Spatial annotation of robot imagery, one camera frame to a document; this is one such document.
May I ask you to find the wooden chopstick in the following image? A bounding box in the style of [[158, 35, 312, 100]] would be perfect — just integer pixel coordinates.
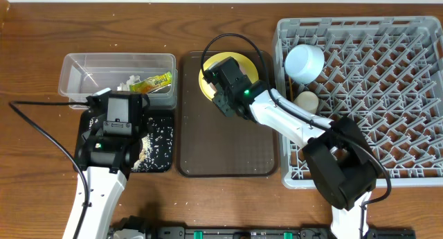
[[288, 77, 294, 101]]

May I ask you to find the white tissue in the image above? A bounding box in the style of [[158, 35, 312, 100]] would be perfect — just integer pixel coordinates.
[[117, 76, 141, 91]]

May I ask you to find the cream cup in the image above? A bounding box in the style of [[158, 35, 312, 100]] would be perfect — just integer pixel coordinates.
[[293, 91, 319, 114]]

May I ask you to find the blue bowl with rice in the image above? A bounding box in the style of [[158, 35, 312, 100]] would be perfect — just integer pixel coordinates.
[[284, 44, 325, 85]]

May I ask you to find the green snack wrapper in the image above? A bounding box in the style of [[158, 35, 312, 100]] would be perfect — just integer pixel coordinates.
[[129, 71, 172, 94]]

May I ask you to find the pink bowl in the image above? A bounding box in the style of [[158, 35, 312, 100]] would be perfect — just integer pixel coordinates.
[[208, 61, 247, 75]]

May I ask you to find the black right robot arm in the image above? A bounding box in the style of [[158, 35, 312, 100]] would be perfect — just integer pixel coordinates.
[[210, 80, 385, 238]]

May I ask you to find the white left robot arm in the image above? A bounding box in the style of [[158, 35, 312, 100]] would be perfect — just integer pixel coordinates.
[[63, 121, 148, 238]]

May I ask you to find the grey dishwasher rack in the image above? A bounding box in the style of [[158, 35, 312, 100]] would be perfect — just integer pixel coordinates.
[[273, 16, 442, 187]]

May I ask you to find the yellow plate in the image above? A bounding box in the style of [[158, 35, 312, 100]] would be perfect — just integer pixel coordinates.
[[199, 52, 259, 100]]

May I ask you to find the brown serving tray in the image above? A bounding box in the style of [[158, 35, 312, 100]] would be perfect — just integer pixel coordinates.
[[177, 51, 279, 177]]

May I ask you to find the spilled rice pile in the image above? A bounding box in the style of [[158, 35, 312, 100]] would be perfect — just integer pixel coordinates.
[[88, 116, 174, 173]]

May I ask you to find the black plastic tray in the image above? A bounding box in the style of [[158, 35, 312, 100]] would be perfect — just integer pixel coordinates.
[[74, 109, 174, 173]]

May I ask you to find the clear plastic bin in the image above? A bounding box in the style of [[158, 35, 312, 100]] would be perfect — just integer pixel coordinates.
[[58, 53, 179, 109]]

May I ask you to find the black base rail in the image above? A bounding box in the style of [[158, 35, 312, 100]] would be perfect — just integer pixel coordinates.
[[107, 226, 416, 239]]

